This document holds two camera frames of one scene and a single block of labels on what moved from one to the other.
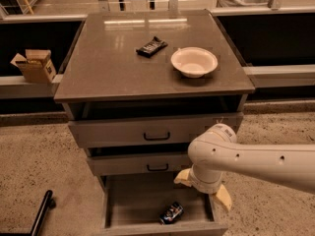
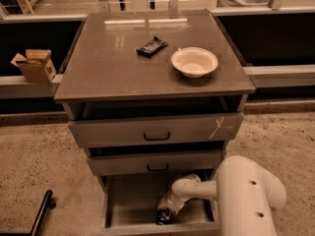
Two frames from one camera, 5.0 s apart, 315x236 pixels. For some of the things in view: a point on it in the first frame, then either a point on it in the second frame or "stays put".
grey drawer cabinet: x=137 y=88 stays put
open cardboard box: x=36 y=67 stays put
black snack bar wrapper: x=152 y=47 stays put
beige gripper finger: x=223 y=197 to x=162 y=205
